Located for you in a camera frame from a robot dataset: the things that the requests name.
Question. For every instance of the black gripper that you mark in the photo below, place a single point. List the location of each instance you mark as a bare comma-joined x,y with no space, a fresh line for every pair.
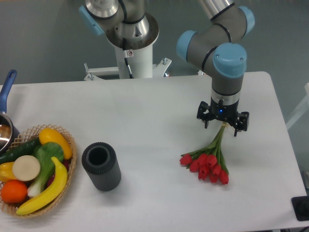
224,109

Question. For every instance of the red tulip bouquet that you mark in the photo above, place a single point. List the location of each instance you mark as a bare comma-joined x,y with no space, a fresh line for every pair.
208,162

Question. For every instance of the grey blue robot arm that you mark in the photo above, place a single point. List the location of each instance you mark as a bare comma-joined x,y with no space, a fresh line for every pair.
215,52

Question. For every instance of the black device at edge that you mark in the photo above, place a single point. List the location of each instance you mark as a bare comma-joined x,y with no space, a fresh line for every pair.
301,207

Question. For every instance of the dark grey ribbed vase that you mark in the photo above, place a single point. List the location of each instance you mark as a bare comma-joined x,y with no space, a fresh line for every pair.
100,162

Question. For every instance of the red fruit in basket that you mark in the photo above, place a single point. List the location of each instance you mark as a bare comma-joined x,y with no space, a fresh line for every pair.
66,163

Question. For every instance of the yellow lemon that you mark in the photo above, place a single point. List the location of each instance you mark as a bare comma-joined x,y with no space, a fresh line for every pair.
51,135

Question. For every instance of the green bok choy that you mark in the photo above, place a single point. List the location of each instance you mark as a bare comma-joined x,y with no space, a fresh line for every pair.
44,155

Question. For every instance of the yellow banana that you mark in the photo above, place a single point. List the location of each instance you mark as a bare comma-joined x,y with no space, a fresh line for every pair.
49,194

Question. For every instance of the woven wicker basket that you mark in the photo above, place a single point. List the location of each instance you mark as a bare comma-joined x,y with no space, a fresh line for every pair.
30,134

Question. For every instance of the green cucumber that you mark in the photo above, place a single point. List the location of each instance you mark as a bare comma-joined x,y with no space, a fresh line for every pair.
25,148

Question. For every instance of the beige round disc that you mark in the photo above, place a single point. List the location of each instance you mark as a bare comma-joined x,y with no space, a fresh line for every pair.
26,168

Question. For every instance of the orange fruit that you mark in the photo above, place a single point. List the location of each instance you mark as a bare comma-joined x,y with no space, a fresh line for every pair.
14,191

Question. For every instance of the yellow bell pepper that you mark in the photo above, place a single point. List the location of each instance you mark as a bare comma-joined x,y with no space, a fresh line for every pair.
6,172

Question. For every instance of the white frame at right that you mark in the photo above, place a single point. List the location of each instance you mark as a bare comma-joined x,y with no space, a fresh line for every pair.
299,110

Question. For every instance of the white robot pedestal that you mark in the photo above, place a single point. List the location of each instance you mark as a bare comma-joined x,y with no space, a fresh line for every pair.
133,45

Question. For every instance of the blue handled saucepan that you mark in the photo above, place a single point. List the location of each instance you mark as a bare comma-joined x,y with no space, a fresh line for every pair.
8,132

